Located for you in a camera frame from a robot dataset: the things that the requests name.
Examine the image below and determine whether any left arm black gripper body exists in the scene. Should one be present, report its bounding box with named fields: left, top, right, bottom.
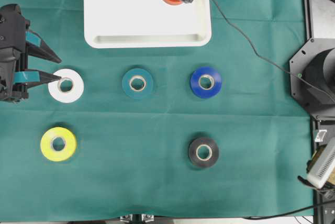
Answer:
left=1, top=4, right=30, bottom=102

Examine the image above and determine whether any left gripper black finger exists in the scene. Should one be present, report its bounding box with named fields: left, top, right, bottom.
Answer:
left=26, top=30, right=62, bottom=63
left=13, top=70, right=61, bottom=89

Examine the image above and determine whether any yellow tape roll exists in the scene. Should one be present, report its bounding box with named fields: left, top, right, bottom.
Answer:
left=40, top=127, right=77, bottom=162

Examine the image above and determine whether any teal green tape roll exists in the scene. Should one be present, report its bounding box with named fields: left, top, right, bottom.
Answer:
left=122, top=68, right=154, bottom=99

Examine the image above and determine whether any black tape roll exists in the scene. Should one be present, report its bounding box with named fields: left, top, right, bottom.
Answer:
left=188, top=137, right=219, bottom=169

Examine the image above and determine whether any white tape roll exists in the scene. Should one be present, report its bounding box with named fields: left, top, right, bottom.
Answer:
left=48, top=69, right=84, bottom=104

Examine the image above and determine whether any white plastic tray case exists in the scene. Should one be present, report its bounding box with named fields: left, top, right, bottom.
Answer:
left=83, top=0, right=211, bottom=49

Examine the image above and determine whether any blue tape roll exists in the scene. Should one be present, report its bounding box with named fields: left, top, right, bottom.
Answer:
left=190, top=66, right=222, bottom=99

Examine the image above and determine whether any green table cloth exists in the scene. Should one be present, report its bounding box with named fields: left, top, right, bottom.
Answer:
left=1, top=0, right=312, bottom=222

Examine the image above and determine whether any metal clamp at table edge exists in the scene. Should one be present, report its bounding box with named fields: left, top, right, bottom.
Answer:
left=119, top=214, right=154, bottom=224

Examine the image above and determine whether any white power adapter box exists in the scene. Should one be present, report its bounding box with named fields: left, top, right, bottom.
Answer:
left=307, top=138, right=334, bottom=189

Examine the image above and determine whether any black cable on right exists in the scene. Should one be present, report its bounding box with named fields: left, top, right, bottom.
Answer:
left=191, top=0, right=335, bottom=99

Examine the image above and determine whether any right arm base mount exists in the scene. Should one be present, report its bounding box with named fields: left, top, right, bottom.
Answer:
left=289, top=0, right=334, bottom=120

